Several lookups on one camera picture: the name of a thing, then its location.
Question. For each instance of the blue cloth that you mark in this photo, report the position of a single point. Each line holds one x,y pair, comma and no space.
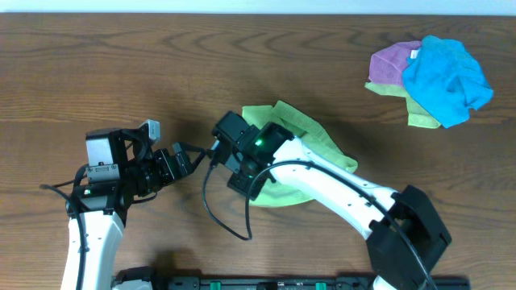
446,81

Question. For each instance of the yellow-green cloth in pile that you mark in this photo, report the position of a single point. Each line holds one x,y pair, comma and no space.
417,116

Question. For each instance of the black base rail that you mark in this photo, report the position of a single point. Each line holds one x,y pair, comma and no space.
279,283

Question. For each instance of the purple cloth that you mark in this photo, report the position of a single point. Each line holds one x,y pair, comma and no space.
387,65

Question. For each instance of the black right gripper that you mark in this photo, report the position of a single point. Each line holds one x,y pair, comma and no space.
237,180

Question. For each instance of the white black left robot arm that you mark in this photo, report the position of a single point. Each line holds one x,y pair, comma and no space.
123,170

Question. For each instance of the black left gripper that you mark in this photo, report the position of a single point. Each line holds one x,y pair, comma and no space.
177,162

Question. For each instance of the light green cloth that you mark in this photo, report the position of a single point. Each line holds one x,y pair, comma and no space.
312,134

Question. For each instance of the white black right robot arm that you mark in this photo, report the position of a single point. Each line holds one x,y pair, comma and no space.
405,236

